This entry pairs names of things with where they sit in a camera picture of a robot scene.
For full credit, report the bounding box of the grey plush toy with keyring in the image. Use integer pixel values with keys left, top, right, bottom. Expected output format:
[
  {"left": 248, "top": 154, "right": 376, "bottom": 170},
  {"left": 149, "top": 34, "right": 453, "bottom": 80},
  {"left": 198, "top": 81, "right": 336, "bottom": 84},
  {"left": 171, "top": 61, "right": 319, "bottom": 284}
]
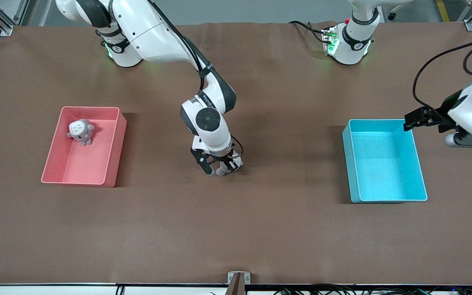
[{"left": 66, "top": 119, "right": 95, "bottom": 146}]

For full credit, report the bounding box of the blue plastic box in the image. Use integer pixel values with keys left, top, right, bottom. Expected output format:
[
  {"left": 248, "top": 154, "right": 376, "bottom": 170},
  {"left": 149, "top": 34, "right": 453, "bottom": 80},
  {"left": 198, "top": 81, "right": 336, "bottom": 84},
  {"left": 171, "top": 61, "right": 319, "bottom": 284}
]
[{"left": 342, "top": 119, "right": 428, "bottom": 204}]

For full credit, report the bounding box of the pink plastic box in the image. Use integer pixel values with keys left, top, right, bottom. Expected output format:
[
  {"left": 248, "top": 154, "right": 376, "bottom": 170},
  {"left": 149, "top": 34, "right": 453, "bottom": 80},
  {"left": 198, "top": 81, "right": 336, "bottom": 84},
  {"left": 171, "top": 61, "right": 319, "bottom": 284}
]
[{"left": 41, "top": 106, "right": 127, "bottom": 188}]

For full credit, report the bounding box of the metal table edge bracket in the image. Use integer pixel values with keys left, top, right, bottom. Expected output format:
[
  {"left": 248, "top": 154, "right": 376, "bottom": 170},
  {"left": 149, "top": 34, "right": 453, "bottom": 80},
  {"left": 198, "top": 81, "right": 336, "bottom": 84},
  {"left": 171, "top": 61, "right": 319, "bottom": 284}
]
[{"left": 227, "top": 271, "right": 251, "bottom": 295}]

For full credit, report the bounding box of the black left base cable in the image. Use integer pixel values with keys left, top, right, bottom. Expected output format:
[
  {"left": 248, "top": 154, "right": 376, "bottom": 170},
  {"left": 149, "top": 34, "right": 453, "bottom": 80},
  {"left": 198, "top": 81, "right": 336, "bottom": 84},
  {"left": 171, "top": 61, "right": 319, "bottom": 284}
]
[{"left": 288, "top": 20, "right": 327, "bottom": 43}]

